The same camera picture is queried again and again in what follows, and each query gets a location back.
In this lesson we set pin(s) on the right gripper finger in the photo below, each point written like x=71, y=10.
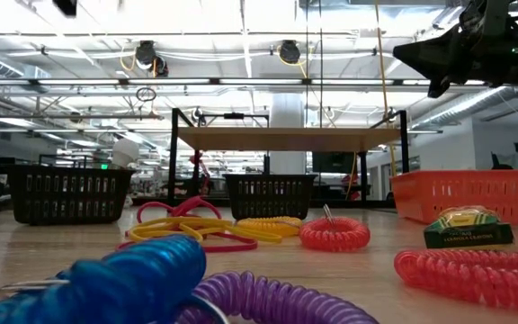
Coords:
x=443, y=76
x=439, y=49

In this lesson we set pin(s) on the yellow green crayon box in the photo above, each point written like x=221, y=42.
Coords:
x=466, y=218
x=466, y=236

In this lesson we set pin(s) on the orange coil wristband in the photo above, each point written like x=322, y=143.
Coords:
x=331, y=236
x=466, y=274

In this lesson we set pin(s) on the yellow coil wristband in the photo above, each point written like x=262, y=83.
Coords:
x=268, y=225

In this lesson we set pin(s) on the yellow rubber band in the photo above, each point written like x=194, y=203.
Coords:
x=169, y=222
x=250, y=235

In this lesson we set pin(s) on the long red rubber band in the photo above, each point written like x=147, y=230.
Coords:
x=241, y=247

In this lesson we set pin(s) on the blue coil wristband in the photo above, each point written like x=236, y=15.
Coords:
x=142, y=270

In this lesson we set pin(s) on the purple coil wristband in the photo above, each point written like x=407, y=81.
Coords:
x=277, y=297

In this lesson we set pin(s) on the wooden desk shelf riser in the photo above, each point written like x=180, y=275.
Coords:
x=286, y=139

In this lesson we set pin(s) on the orange plastic basket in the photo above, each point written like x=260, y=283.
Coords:
x=461, y=177

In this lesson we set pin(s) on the dark monitor screen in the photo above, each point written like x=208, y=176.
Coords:
x=333, y=162

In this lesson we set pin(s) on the white bulb table lamp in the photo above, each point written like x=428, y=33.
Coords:
x=125, y=153

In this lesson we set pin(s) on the black plastic basket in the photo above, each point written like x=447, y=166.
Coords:
x=70, y=219
x=270, y=215

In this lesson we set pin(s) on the red background machine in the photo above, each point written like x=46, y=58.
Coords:
x=202, y=173

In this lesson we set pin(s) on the silver ventilation duct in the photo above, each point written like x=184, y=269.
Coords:
x=457, y=110

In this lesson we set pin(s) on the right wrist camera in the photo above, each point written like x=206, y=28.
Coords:
x=495, y=18

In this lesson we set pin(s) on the black metal rig frame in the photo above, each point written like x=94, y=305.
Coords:
x=151, y=202

